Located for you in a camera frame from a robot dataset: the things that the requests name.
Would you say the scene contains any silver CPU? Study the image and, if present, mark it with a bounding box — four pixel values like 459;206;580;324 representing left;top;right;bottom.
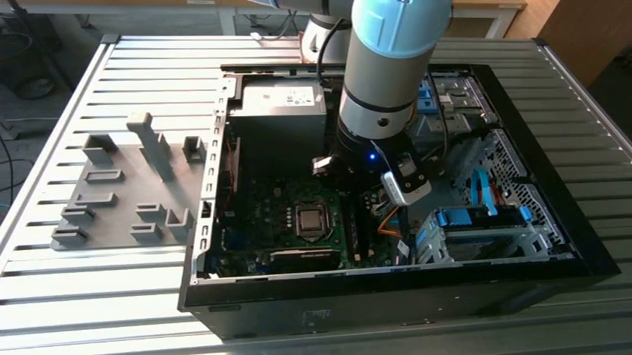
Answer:
300;210;325;231

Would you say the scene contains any low metal disk bay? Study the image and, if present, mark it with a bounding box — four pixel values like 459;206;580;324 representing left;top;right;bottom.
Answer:
415;206;555;264

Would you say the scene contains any empty blue disk carrier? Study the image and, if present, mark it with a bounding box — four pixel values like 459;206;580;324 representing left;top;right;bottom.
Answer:
416;84;440;115

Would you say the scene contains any blue flat wire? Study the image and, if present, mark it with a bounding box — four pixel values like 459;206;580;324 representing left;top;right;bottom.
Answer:
471;168;500;217

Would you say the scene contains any grey power supply unit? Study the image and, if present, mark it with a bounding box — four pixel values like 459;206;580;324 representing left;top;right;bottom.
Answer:
229;79;331;175

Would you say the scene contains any brown wooden cabinet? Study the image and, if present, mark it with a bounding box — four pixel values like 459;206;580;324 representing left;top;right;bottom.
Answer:
506;0;632;92

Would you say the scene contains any black cable bundle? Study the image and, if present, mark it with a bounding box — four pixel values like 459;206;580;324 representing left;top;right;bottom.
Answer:
419;128;491;175

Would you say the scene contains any orange wire bundle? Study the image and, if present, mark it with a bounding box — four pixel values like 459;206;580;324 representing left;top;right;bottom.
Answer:
377;206;403;237

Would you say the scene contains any black open PC case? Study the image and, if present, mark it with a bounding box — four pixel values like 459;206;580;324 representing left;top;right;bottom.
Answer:
177;62;623;341

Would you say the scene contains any grey parts rack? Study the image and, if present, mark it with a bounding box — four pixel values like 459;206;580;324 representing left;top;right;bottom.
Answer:
51;112;209;252

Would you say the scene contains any green motherboard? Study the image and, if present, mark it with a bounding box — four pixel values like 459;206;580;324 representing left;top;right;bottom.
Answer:
214;166;411;277

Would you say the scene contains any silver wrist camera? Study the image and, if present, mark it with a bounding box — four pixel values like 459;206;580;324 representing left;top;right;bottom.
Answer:
381;150;433;207

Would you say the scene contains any CPU socket metal frame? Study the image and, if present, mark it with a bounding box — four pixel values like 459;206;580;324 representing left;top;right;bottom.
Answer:
294;201;332;243

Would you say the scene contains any white framed desk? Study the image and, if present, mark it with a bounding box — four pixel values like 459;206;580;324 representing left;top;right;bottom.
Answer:
217;0;528;40

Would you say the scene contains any black graphics card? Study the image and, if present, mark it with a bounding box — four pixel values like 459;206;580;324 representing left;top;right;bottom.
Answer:
269;246;343;274

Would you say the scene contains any hard disk in blue carrier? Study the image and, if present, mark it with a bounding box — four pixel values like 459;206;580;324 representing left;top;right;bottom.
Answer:
433;206;532;229

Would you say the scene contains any black wheeled stand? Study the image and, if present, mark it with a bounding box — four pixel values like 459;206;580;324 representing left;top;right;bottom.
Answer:
0;13;67;101

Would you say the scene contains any tall metal drive cage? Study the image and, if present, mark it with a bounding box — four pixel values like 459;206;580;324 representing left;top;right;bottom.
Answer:
409;72;500;158

